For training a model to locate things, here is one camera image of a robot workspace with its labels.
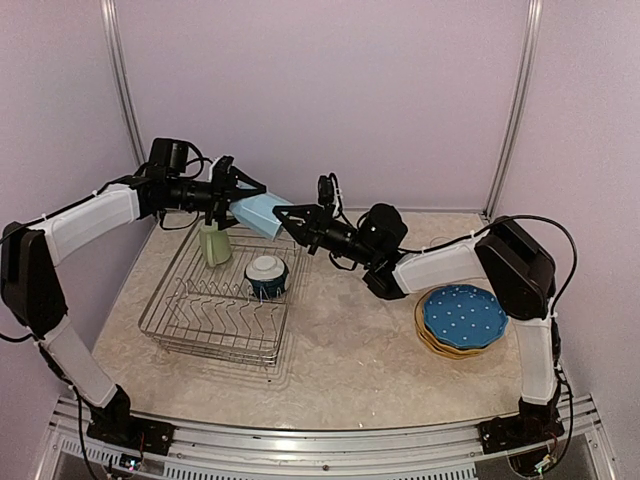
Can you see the teal and white bowl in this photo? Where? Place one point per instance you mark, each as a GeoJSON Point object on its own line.
{"type": "Point", "coordinates": [267, 276]}

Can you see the right aluminium frame post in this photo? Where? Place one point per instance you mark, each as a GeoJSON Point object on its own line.
{"type": "Point", "coordinates": [517, 106]}

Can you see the yellow polka dot plate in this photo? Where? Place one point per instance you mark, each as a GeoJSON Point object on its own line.
{"type": "Point", "coordinates": [451, 352]}

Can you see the light blue faceted cup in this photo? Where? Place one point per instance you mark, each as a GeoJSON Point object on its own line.
{"type": "Point", "coordinates": [256, 213]}

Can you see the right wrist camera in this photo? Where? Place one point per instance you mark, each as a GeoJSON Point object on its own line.
{"type": "Point", "coordinates": [330, 194]}

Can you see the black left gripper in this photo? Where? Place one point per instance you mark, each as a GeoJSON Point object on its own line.
{"type": "Point", "coordinates": [219, 201]}

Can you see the front aluminium rail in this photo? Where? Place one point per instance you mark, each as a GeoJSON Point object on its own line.
{"type": "Point", "coordinates": [201, 450]}

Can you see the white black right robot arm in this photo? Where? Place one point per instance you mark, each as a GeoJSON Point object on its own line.
{"type": "Point", "coordinates": [520, 271]}

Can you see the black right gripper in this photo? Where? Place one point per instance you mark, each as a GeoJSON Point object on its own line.
{"type": "Point", "coordinates": [314, 224]}

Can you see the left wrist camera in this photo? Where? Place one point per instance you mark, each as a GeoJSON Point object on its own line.
{"type": "Point", "coordinates": [220, 167]}

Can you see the aluminium frame post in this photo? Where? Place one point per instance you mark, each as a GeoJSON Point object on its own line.
{"type": "Point", "coordinates": [118, 66]}
{"type": "Point", "coordinates": [517, 106]}

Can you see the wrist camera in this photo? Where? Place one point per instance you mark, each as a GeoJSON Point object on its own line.
{"type": "Point", "coordinates": [330, 194]}
{"type": "Point", "coordinates": [220, 167]}

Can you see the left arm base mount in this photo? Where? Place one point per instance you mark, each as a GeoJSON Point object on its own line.
{"type": "Point", "coordinates": [143, 435]}

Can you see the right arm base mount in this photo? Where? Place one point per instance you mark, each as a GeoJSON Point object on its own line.
{"type": "Point", "coordinates": [513, 432]}

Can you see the steel wire dish rack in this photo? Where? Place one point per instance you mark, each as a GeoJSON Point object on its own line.
{"type": "Point", "coordinates": [214, 312]}

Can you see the blue plate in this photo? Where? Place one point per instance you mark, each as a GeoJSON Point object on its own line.
{"type": "Point", "coordinates": [463, 316]}

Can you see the clear glass cup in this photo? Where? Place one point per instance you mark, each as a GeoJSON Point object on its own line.
{"type": "Point", "coordinates": [438, 241]}

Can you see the left aluminium frame post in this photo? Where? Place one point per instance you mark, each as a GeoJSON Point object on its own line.
{"type": "Point", "coordinates": [118, 66]}

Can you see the light green mug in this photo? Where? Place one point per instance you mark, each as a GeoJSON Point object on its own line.
{"type": "Point", "coordinates": [215, 245]}

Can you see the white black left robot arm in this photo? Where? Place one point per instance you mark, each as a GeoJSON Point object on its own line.
{"type": "Point", "coordinates": [31, 252]}

